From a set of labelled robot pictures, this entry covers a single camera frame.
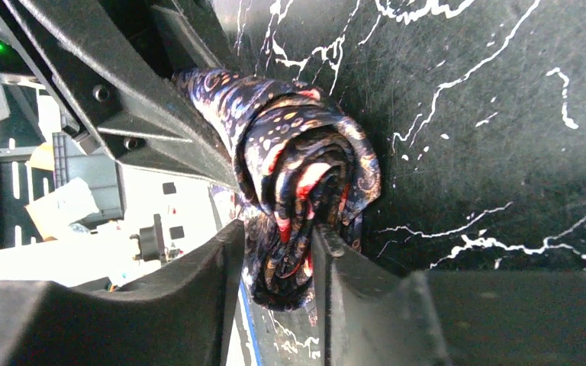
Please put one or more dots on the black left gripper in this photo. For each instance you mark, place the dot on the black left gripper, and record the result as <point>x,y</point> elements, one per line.
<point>109,65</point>

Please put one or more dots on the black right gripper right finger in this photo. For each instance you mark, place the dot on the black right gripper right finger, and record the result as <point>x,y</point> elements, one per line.
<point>368,316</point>

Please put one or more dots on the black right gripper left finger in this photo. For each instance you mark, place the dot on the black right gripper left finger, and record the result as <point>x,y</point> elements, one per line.
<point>181,314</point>

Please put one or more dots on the dark storage crates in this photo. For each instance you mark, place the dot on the dark storage crates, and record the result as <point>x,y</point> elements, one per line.
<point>34,163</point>

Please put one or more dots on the dark paisley red-dotted tie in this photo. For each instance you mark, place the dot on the dark paisley red-dotted tie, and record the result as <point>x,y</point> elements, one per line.
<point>300,162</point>

